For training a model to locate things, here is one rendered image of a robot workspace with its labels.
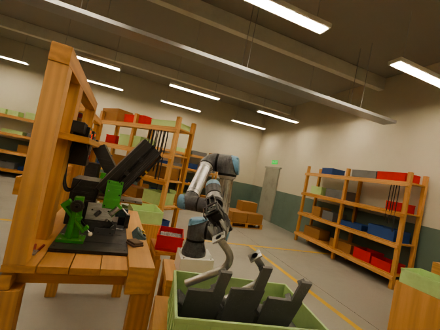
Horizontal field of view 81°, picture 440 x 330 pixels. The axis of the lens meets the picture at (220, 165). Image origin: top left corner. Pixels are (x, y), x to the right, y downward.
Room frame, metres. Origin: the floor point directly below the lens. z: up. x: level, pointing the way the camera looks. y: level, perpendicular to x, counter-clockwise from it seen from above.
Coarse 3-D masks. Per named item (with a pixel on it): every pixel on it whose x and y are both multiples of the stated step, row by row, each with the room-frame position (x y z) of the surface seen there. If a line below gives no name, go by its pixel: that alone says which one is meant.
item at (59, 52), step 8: (56, 48) 1.20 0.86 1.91; (64, 48) 1.21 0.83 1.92; (72, 48) 1.22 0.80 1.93; (48, 56) 1.19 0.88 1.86; (56, 56) 1.20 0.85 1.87; (64, 56) 1.21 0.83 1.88; (72, 56) 1.25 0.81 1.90; (72, 64) 1.28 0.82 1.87; (80, 64) 1.45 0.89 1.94; (72, 72) 1.34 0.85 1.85; (80, 72) 1.50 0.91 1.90; (72, 80) 1.50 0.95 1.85; (80, 80) 1.55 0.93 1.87; (88, 88) 1.91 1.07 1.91; (88, 96) 1.98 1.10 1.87; (88, 104) 2.25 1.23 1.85; (96, 104) 2.56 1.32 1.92
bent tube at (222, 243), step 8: (224, 232) 1.00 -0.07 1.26; (216, 240) 0.98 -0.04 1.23; (224, 240) 0.99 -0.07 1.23; (224, 248) 1.00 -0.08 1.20; (232, 256) 1.02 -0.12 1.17; (224, 264) 1.04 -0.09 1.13; (208, 272) 1.06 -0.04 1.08; (216, 272) 1.04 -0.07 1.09; (192, 280) 1.06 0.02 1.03; (200, 280) 1.06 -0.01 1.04
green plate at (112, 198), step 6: (108, 180) 1.94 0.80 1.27; (108, 186) 1.93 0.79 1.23; (114, 186) 1.95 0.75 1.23; (120, 186) 1.97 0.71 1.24; (108, 192) 1.92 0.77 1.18; (114, 192) 1.94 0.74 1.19; (120, 192) 1.96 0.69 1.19; (108, 198) 1.92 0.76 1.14; (114, 198) 1.93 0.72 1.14; (102, 204) 1.90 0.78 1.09; (108, 204) 1.91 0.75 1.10; (114, 204) 1.93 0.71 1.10
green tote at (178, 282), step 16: (176, 272) 1.31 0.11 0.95; (192, 272) 1.33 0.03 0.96; (176, 288) 1.13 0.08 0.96; (208, 288) 1.34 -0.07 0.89; (272, 288) 1.41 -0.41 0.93; (288, 288) 1.37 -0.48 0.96; (176, 304) 1.00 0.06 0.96; (304, 304) 1.22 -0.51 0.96; (176, 320) 0.91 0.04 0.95; (192, 320) 0.92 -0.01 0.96; (208, 320) 0.94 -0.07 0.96; (304, 320) 1.19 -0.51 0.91
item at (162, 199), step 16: (112, 112) 5.41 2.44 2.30; (128, 112) 5.49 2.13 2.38; (144, 128) 4.77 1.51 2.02; (160, 128) 4.53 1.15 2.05; (176, 128) 4.35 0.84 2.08; (192, 128) 4.77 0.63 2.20; (112, 144) 5.21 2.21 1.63; (128, 144) 4.96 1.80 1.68; (176, 144) 4.43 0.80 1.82; (144, 176) 4.61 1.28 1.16; (160, 176) 4.59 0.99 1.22; (176, 176) 4.78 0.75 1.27; (128, 192) 4.93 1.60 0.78; (144, 192) 4.65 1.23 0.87; (160, 192) 4.99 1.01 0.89; (160, 208) 4.39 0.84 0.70; (176, 208) 4.77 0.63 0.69
